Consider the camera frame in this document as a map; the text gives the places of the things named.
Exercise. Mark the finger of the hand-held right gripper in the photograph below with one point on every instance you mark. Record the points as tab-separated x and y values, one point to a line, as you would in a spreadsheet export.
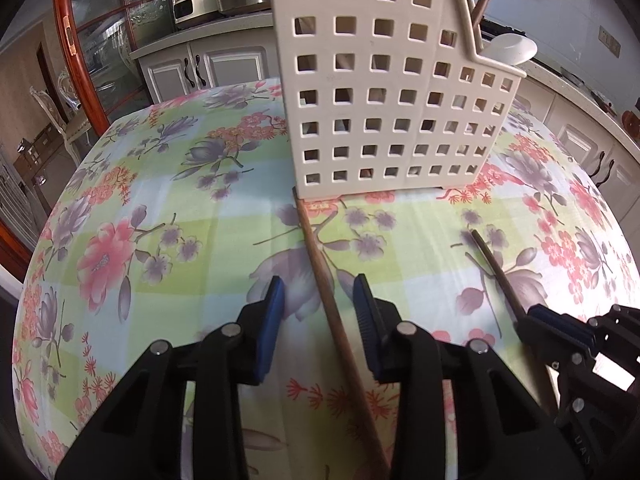
537	342
560	322

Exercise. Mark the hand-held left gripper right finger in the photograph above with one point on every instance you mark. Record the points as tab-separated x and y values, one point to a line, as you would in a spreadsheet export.
372	330

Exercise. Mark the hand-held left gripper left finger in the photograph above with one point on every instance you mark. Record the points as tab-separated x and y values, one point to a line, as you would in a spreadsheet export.
270	330

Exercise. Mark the cream plastic utensil basket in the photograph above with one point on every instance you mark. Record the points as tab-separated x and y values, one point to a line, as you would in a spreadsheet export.
325	80

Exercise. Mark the white ceramic spoon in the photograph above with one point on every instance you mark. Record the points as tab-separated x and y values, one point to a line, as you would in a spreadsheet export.
510	49

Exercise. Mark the floral tablecloth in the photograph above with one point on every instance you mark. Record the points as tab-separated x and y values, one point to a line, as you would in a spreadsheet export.
150	210

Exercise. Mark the orange bottle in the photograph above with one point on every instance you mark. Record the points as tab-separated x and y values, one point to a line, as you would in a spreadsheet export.
632	125

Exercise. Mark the white base cabinets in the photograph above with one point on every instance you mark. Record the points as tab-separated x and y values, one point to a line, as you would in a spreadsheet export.
235	67

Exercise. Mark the white dining chair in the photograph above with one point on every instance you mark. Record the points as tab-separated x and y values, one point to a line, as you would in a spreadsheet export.
60	125

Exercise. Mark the cardboard boxes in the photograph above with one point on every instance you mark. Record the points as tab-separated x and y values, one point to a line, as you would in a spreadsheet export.
35	152

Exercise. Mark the light kitchen counter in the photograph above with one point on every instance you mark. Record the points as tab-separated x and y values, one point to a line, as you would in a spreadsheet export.
200	32

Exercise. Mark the white kitchen appliance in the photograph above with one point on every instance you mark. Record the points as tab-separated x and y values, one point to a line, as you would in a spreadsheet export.
192	5

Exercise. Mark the red wooden sliding door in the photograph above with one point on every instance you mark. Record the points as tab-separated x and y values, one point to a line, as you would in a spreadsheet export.
62	35

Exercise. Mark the small wall socket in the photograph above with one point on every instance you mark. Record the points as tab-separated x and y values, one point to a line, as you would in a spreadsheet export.
610	42

